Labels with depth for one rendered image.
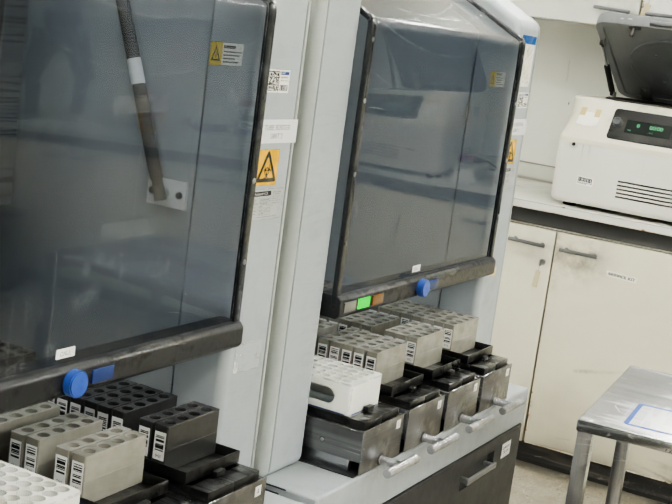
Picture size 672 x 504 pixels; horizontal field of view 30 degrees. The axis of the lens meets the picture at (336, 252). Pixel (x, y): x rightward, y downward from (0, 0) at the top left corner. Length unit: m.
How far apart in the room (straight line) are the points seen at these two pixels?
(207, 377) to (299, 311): 0.19
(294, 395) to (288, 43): 0.52
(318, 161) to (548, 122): 3.16
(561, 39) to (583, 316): 1.18
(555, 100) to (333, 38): 3.16
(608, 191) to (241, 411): 2.59
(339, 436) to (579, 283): 2.39
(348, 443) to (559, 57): 3.15
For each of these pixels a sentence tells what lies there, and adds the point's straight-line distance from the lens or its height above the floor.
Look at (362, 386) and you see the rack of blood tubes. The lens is 1.91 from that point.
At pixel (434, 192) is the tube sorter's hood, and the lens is 2.09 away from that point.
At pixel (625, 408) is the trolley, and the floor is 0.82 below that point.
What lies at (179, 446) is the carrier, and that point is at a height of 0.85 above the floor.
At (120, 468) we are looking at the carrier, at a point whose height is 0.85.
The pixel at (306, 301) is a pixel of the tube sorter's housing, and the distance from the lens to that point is 1.80.
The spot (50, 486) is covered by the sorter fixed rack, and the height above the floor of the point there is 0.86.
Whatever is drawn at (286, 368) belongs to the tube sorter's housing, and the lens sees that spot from 1.80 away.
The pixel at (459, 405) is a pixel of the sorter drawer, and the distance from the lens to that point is 2.19.
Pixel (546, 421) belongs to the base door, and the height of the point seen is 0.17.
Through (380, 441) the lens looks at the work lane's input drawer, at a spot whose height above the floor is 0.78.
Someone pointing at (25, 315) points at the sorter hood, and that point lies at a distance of 1.30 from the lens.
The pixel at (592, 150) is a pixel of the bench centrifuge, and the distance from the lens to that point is 4.16.
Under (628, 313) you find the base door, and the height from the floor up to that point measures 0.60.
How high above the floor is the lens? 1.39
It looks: 10 degrees down
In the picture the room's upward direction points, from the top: 8 degrees clockwise
